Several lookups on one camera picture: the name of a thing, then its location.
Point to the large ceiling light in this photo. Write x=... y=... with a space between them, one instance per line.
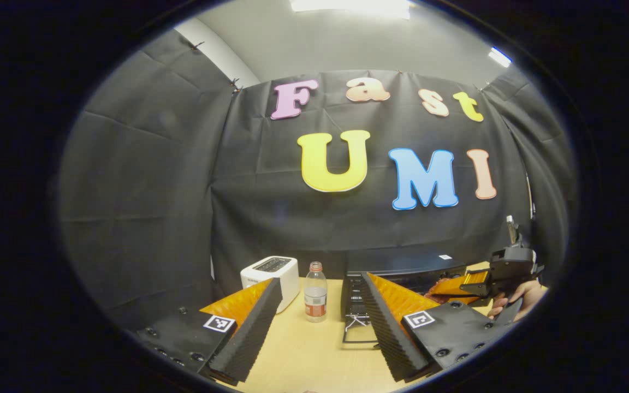
x=350 y=6

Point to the black electric oven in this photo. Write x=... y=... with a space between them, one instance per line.
x=396 y=262

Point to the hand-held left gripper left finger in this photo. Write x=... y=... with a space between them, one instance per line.
x=251 y=338

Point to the clear plastic bottle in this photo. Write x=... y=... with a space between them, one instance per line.
x=315 y=297

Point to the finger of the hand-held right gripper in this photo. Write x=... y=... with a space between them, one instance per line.
x=459 y=284
x=464 y=299

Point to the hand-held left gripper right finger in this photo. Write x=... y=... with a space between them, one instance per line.
x=391 y=333

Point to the white toaster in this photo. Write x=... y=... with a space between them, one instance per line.
x=271 y=273

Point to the small ceiling light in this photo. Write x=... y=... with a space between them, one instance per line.
x=500 y=57

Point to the black backdrop cloth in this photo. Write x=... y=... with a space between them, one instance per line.
x=303 y=218

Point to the red meat piece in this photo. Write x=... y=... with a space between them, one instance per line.
x=435 y=286

